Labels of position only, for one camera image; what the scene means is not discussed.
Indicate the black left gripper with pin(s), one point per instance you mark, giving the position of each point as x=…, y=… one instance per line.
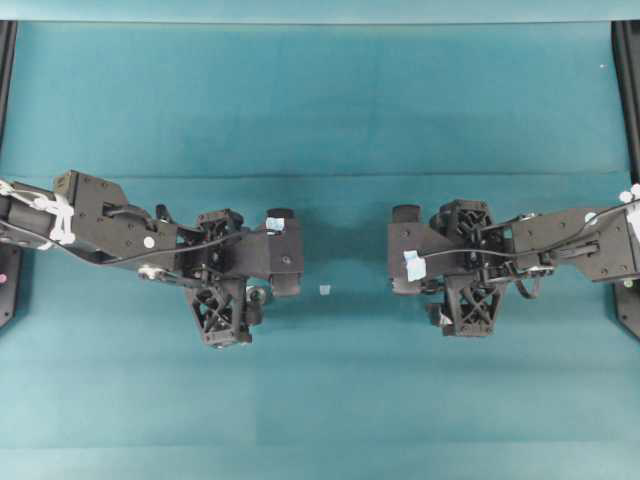
x=233, y=270

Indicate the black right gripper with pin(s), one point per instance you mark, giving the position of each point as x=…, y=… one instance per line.
x=448, y=256

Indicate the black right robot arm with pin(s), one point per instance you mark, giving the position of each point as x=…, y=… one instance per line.
x=602, y=244

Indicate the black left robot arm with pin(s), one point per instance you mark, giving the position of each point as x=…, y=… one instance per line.
x=91, y=219

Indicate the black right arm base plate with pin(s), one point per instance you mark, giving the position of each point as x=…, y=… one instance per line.
x=622, y=304

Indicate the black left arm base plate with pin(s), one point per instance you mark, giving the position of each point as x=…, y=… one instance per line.
x=11, y=263

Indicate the black right frame rail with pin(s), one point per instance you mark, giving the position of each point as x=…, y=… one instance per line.
x=625, y=47

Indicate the black frame rail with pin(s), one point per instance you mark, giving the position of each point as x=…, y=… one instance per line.
x=625, y=47
x=8, y=33

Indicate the black left frame rail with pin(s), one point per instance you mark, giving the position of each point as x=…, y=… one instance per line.
x=8, y=33

